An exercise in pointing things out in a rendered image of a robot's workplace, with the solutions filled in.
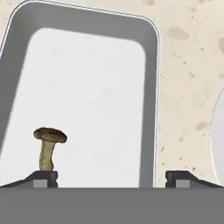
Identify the brown mushroom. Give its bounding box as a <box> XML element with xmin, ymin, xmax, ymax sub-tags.
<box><xmin>32</xmin><ymin>127</ymin><xmax>68</xmax><ymax>172</ymax></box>

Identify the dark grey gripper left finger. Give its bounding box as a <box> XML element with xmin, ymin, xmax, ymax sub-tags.
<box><xmin>0</xmin><ymin>171</ymin><xmax>59</xmax><ymax>189</ymax></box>

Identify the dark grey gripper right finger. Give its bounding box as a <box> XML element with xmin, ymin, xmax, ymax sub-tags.
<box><xmin>164</xmin><ymin>170</ymin><xmax>224</xmax><ymax>189</ymax></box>

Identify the large white plate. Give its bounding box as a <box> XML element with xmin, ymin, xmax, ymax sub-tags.
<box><xmin>209</xmin><ymin>87</ymin><xmax>224</xmax><ymax>186</ymax></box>

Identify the grey tupperware container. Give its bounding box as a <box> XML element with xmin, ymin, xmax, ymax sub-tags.
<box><xmin>0</xmin><ymin>0</ymin><xmax>162</xmax><ymax>189</ymax></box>

